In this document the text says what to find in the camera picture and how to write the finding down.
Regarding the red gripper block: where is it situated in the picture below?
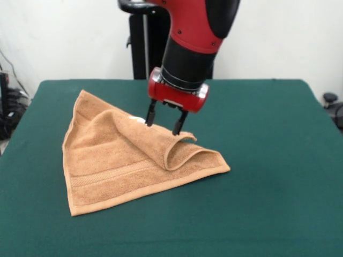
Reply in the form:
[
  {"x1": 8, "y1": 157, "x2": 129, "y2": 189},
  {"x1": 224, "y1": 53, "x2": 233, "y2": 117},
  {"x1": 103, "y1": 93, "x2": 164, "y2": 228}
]
[{"x1": 145, "y1": 66, "x2": 210, "y2": 136}]

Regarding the tan terry towel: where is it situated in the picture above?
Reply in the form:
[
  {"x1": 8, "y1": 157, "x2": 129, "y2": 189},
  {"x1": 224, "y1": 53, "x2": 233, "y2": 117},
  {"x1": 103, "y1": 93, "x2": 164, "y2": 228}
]
[{"x1": 62, "y1": 89, "x2": 231, "y2": 217}]

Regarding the dark green table cloth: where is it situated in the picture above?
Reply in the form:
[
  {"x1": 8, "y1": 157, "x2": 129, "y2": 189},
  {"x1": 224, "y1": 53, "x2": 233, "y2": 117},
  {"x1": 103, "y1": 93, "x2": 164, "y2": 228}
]
[{"x1": 0, "y1": 79, "x2": 343, "y2": 257}]

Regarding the black box with red light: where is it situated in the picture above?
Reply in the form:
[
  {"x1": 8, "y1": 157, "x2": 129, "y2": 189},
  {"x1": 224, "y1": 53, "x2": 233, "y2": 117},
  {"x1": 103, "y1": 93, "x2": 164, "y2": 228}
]
[{"x1": 0, "y1": 71, "x2": 11, "y2": 120}]

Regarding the gray stand base black knob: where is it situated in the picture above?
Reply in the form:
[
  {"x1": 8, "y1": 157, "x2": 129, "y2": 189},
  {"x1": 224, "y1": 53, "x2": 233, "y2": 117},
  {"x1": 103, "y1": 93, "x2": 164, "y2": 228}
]
[{"x1": 322, "y1": 92, "x2": 343, "y2": 126}]

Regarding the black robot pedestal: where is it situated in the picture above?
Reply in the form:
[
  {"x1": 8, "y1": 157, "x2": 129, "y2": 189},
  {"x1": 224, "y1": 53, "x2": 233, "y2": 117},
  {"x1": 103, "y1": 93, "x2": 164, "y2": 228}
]
[{"x1": 117, "y1": 0, "x2": 217, "y2": 80}]

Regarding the black cable bundle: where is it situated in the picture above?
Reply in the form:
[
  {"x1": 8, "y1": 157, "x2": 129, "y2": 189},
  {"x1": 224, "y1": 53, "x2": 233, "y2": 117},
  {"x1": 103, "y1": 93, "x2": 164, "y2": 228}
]
[{"x1": 0, "y1": 88, "x2": 31, "y2": 140}]

